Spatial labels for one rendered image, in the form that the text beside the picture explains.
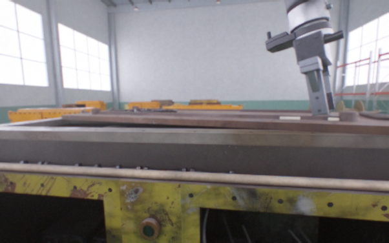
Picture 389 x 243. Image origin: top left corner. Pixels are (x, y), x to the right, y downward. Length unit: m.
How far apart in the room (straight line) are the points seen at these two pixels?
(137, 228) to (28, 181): 0.33
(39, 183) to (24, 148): 0.17
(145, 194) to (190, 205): 0.11
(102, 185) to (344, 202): 0.56
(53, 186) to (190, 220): 0.38
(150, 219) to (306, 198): 0.36
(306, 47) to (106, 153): 0.56
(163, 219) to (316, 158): 0.41
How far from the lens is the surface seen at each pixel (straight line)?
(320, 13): 0.50
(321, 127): 0.60
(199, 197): 0.49
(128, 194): 0.55
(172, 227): 0.55
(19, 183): 0.75
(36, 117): 4.58
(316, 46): 0.44
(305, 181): 0.51
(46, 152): 0.76
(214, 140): 0.52
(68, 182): 0.63
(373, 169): 0.64
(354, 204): 0.55
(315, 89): 0.42
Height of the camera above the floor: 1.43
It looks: 7 degrees down
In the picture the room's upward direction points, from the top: 1 degrees counter-clockwise
